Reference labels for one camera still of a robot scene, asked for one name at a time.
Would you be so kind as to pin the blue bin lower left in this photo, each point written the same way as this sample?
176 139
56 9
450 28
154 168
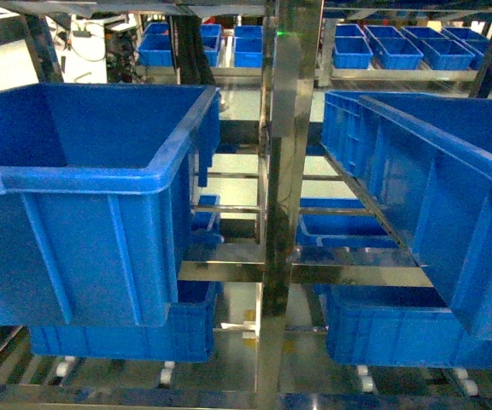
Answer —
187 335

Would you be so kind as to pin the large blue bin upper left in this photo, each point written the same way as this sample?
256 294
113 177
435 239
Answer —
96 188

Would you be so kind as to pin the large blue bin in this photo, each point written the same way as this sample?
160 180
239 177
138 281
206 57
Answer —
425 163
96 188

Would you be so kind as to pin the blue bin lower middle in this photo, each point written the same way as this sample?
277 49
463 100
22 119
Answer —
397 326

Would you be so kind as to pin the large blue bin upper right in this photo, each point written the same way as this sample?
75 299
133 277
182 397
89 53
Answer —
425 163

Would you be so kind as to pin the stainless steel rack post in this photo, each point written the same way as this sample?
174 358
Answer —
295 48

